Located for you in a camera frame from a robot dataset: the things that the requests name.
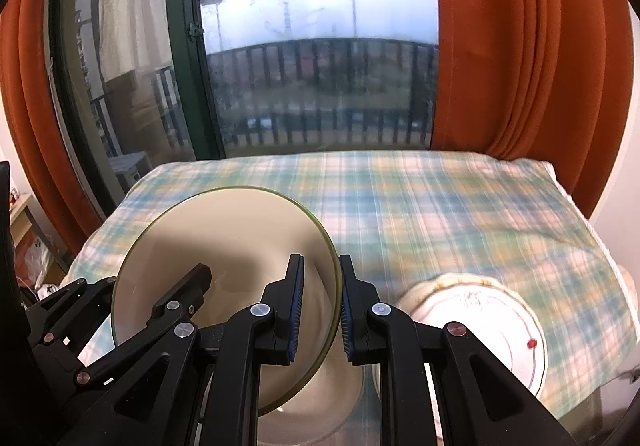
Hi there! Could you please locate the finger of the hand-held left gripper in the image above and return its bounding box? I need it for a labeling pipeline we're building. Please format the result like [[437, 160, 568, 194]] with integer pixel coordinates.
[[75, 264, 212, 388], [27, 277, 117, 362]]

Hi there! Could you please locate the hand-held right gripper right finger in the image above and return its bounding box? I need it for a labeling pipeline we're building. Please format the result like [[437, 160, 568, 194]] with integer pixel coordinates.
[[339, 254, 576, 446]]

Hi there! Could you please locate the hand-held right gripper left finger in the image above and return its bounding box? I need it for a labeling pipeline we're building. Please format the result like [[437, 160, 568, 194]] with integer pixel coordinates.
[[65, 254, 304, 446]]

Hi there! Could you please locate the cream bowl with green rim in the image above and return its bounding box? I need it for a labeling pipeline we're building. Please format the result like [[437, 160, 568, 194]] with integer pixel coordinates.
[[111, 186, 376, 446]]

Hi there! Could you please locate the white plate with red print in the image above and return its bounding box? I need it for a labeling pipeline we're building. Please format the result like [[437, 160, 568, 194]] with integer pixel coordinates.
[[407, 276, 548, 399]]

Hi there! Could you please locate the plastic bag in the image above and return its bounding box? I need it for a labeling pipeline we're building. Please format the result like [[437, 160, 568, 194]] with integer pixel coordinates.
[[15, 236, 53, 291]]

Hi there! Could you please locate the wooden shelf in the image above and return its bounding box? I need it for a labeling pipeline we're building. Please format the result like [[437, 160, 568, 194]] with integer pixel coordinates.
[[9, 193, 38, 251]]

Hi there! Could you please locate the plaid tablecloth with lace edge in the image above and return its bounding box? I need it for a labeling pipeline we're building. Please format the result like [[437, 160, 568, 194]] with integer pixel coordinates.
[[67, 149, 626, 446]]

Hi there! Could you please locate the grey crate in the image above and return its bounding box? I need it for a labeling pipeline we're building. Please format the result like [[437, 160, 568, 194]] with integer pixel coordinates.
[[107, 152, 152, 191]]

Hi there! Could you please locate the dark balcony railing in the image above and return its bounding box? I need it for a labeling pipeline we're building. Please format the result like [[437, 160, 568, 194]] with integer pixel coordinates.
[[90, 38, 441, 151]]

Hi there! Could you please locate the orange curtain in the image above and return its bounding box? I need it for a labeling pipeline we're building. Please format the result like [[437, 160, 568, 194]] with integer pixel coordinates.
[[429, 0, 640, 219], [0, 0, 108, 257]]

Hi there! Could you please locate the white hanging garment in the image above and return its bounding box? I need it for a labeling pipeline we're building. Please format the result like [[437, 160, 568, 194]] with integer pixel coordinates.
[[97, 0, 168, 81]]

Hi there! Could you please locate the green window frame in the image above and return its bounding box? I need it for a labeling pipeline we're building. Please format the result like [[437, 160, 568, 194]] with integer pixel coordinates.
[[164, 0, 227, 161]]

